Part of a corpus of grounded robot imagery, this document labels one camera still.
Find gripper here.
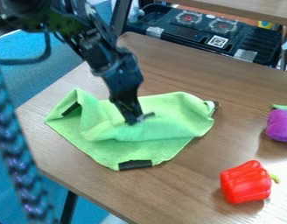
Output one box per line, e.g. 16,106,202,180
90,52,156,126

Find green cloth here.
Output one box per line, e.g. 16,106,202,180
44,87,221,172

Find black toy stove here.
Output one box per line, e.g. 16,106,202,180
123,3,284,68

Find red toy pepper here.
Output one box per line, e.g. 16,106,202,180
218,159,282,205

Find purple toy eggplant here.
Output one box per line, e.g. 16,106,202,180
263,103,287,144

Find braided cable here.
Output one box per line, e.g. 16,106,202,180
0,55,58,224

